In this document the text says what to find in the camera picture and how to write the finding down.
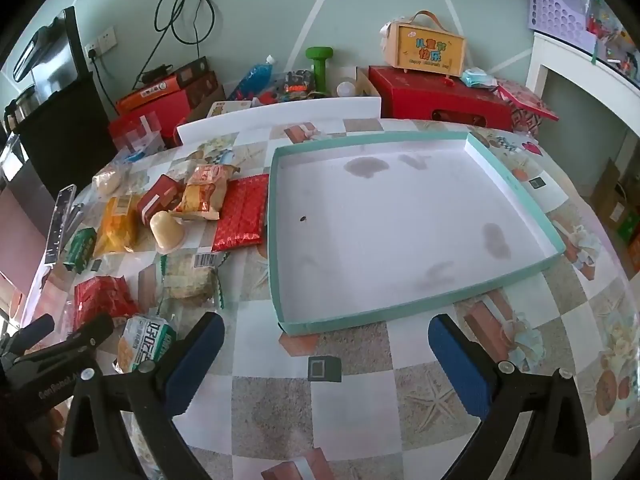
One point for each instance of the bread bun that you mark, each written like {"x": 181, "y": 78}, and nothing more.
{"x": 107, "y": 182}

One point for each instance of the brown cardboard box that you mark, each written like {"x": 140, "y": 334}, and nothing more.
{"x": 607, "y": 185}

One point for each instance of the large red gift box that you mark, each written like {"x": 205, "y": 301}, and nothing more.
{"x": 430, "y": 97}

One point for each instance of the pink red patterned box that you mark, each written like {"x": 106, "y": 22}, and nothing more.
{"x": 525, "y": 105}

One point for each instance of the red crinkled snack packet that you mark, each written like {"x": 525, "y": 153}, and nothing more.
{"x": 102, "y": 300}

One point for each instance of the black power adapter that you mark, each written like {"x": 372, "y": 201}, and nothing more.
{"x": 152, "y": 75}

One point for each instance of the orange white snack packet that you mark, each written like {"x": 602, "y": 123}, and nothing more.
{"x": 200, "y": 202}

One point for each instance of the beige jelly cup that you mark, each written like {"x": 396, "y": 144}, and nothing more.
{"x": 167, "y": 232}

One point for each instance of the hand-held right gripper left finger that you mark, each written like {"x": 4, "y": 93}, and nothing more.
{"x": 195, "y": 365}

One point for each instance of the pile of small toys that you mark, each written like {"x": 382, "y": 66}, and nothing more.
{"x": 295, "y": 87}

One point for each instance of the blue plastic bottle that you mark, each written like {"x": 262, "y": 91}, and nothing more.
{"x": 252, "y": 80}

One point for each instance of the small green snack packet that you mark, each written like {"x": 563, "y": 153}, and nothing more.
{"x": 82, "y": 250}

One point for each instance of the yellow snack bag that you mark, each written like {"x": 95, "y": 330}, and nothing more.
{"x": 117, "y": 225}

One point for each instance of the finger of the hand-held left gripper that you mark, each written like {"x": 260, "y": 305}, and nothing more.
{"x": 32, "y": 332}
{"x": 92, "y": 332}

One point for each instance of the colourful toy clutter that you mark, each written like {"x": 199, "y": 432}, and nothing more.
{"x": 610, "y": 25}

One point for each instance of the clear cracker packet green edge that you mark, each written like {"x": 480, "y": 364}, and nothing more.
{"x": 192, "y": 282}

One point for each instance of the white wall socket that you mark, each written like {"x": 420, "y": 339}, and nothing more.
{"x": 102, "y": 40}

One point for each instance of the white shelf unit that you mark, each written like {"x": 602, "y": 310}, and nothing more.
{"x": 535, "y": 70}

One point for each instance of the purple perforated panel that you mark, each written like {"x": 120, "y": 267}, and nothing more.
{"x": 555, "y": 5}

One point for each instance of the red patterned snack packet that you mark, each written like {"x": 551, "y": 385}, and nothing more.
{"x": 242, "y": 215}

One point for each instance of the teal-edged white shallow box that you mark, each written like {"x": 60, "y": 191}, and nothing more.
{"x": 400, "y": 220}

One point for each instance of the white green snack packet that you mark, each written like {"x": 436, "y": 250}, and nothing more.
{"x": 142, "y": 342}

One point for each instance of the pale blue wipes pack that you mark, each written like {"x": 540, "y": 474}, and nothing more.
{"x": 477, "y": 77}

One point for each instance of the small red white-striped box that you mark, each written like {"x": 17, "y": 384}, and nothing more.
{"x": 157, "y": 195}

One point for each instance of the picture card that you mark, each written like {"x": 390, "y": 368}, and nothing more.
{"x": 227, "y": 107}

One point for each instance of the black cabinet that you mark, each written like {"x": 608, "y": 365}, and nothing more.
{"x": 65, "y": 145}

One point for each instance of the green dumbbell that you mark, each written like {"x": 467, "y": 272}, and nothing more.
{"x": 320, "y": 67}

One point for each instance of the black monitor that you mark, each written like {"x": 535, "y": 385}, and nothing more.
{"x": 60, "y": 60}

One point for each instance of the small white bottle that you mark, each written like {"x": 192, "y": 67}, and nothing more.
{"x": 345, "y": 89}

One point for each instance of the green carton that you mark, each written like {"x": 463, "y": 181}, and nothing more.
{"x": 629, "y": 225}

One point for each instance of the long orange box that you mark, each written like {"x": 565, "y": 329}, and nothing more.
{"x": 155, "y": 95}

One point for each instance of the clear plastic box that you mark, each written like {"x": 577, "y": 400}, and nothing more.
{"x": 145, "y": 142}

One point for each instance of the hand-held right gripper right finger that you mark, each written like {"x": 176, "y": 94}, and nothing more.
{"x": 460, "y": 367}

